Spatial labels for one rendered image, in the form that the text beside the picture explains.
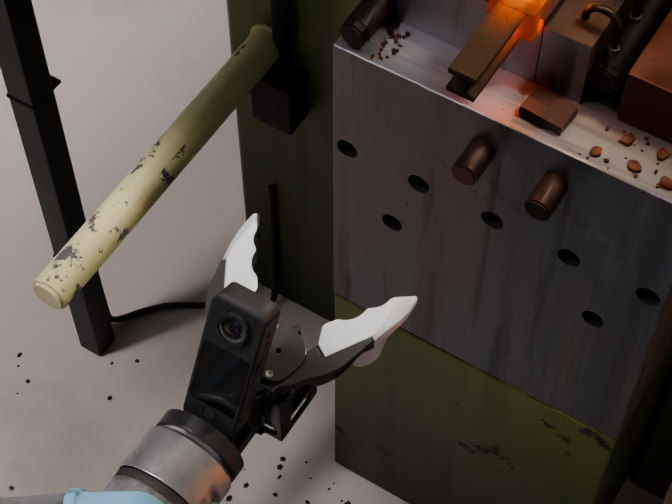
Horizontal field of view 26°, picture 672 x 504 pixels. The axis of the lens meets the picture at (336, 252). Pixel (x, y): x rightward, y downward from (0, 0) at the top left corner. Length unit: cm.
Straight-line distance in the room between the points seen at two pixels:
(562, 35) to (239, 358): 46
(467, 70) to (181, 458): 43
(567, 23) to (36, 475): 119
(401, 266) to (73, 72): 114
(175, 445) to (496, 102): 49
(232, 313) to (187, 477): 12
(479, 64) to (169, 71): 140
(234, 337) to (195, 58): 163
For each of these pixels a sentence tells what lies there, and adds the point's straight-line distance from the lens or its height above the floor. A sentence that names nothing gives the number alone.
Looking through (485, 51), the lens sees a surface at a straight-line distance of 128.
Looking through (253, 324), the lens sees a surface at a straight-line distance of 102.
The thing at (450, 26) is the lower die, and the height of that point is 94.
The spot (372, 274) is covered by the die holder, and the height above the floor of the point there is 55.
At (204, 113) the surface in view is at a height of 64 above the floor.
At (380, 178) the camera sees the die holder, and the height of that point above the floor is 74.
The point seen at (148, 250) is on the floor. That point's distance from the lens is 239.
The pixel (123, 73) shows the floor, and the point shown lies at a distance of 262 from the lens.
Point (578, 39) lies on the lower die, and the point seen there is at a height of 99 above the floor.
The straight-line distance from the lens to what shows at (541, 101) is 136.
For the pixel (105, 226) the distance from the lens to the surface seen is 163.
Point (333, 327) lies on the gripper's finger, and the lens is 111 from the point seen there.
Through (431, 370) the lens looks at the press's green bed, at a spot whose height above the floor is 41.
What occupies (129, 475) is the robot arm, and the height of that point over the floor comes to 101.
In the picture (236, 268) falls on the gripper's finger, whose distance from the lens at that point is 115.
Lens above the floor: 196
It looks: 56 degrees down
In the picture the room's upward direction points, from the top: straight up
